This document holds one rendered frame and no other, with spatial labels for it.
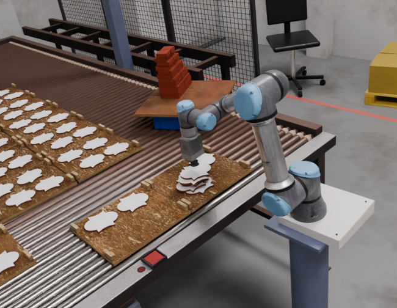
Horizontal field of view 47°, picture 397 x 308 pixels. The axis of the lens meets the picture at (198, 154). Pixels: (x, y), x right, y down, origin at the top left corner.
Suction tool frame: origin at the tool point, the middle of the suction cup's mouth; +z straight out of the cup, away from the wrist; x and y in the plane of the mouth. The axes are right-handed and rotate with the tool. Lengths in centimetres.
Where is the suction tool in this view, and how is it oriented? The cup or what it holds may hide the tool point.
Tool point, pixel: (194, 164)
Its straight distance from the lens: 213.8
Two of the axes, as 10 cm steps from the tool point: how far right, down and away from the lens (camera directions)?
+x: 7.3, 2.6, -6.3
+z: 1.3, 8.5, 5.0
